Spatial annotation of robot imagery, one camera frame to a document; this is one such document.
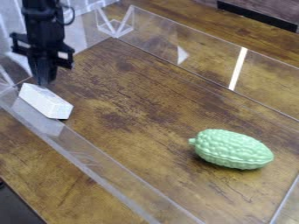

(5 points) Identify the green bumpy bitter gourd toy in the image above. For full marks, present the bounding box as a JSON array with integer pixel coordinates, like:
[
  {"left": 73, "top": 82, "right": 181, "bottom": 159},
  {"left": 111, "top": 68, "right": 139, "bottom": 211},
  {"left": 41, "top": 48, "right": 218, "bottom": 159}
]
[{"left": 189, "top": 129, "right": 275, "bottom": 170}]

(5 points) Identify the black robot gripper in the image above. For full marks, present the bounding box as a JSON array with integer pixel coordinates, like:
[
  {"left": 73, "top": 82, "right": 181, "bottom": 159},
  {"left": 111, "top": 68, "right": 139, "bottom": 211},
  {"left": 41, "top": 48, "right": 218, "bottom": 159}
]
[{"left": 10, "top": 0, "right": 75, "bottom": 86}]

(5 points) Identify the white speckled rectangular block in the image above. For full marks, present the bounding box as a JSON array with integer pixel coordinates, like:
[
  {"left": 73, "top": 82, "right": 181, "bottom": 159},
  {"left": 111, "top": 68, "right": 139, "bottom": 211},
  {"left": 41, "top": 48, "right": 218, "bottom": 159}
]
[{"left": 19, "top": 83, "right": 74, "bottom": 120}]

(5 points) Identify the clear acrylic tray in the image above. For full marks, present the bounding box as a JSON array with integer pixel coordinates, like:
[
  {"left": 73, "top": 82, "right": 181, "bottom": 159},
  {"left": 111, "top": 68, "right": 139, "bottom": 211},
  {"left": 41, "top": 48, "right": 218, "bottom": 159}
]
[{"left": 0, "top": 3, "right": 299, "bottom": 224}]

